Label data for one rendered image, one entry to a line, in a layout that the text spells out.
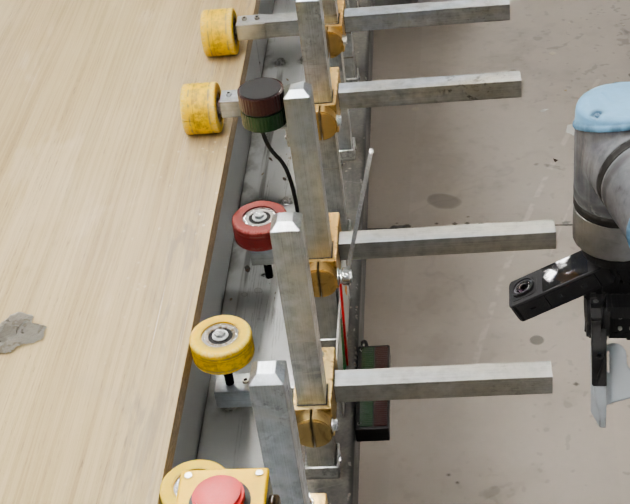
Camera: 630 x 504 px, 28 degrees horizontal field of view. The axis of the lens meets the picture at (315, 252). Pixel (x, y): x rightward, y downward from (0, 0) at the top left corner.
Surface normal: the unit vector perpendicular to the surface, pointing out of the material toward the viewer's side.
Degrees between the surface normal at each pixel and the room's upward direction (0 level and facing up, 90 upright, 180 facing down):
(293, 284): 90
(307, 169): 90
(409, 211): 0
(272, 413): 90
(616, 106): 5
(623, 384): 57
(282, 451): 90
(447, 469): 0
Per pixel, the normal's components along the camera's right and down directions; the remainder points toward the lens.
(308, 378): -0.05, 0.61
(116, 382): -0.11, -0.79
